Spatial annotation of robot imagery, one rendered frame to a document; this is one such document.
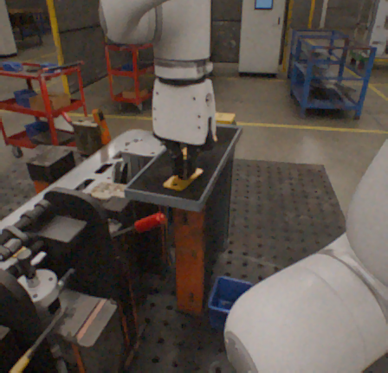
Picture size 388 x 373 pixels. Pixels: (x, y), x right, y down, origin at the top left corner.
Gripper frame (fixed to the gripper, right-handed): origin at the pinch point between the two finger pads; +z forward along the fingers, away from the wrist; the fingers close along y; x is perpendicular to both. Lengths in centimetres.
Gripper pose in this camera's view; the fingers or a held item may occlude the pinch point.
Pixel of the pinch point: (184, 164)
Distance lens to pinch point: 57.5
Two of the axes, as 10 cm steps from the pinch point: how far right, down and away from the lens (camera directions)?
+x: -4.8, 4.2, -7.7
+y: -8.8, -2.3, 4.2
